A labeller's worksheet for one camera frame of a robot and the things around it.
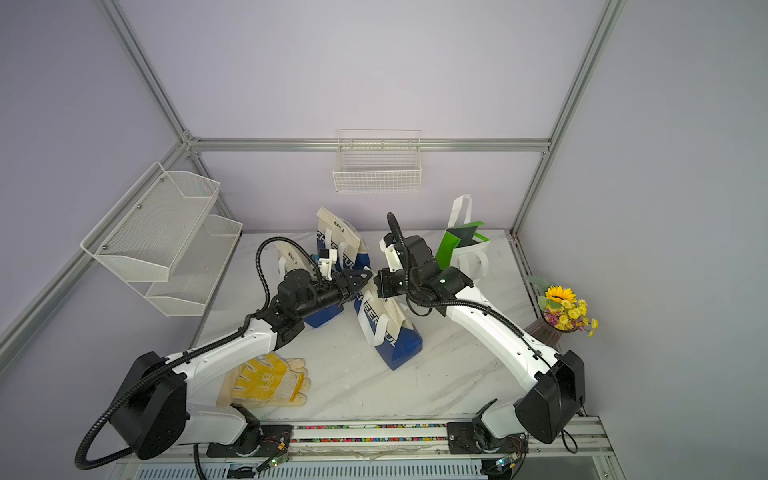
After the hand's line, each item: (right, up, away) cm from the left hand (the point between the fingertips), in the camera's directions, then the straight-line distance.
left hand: (370, 279), depth 75 cm
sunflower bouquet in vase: (+47, -8, -5) cm, 48 cm away
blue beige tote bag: (-21, +5, +5) cm, 22 cm away
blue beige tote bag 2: (-10, +12, +12) cm, 19 cm away
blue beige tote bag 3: (+5, -11, -4) cm, 13 cm away
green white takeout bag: (+25, +9, +6) cm, 27 cm away
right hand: (+2, -1, +1) cm, 3 cm away
